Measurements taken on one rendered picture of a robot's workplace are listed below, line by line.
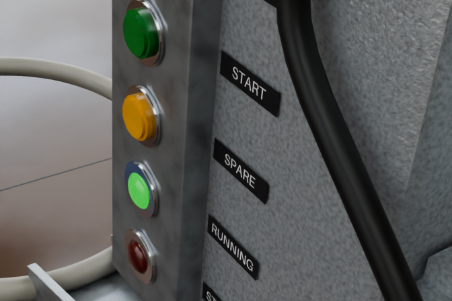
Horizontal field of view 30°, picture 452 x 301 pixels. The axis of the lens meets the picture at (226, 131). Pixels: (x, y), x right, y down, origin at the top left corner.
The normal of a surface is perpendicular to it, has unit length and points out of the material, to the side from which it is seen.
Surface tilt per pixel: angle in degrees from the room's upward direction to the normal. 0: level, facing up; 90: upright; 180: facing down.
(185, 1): 90
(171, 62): 90
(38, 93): 0
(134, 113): 90
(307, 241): 90
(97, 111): 0
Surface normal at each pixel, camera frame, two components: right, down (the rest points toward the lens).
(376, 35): -0.82, 0.26
